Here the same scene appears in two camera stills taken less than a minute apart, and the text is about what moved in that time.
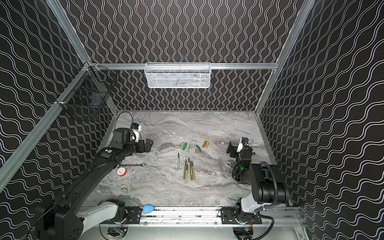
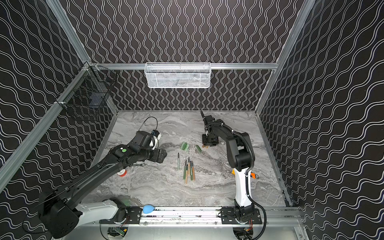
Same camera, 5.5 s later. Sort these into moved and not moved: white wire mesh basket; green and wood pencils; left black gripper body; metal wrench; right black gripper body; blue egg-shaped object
Moved: left black gripper body; right black gripper body
Not moved: white wire mesh basket; blue egg-shaped object; metal wrench; green and wood pencils
